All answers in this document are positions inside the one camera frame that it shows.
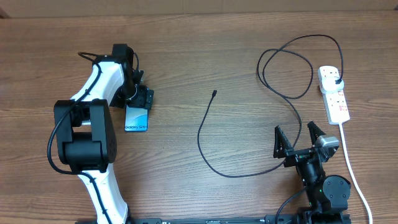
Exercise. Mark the Samsung Galaxy smartphone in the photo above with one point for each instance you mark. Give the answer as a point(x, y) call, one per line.
point(136, 120)

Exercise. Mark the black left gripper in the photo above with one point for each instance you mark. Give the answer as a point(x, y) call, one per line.
point(143, 98)

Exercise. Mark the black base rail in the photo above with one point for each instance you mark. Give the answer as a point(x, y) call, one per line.
point(214, 221)

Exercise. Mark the white power strip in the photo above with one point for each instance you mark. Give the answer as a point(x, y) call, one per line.
point(335, 103)

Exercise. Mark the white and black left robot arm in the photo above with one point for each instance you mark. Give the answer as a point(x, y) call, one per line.
point(83, 141)

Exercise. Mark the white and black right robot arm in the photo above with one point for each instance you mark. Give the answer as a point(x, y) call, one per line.
point(327, 194)

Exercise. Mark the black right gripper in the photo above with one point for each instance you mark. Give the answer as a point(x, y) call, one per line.
point(282, 148)

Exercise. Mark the white charger plug adapter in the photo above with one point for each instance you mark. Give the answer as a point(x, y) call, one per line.
point(329, 85)

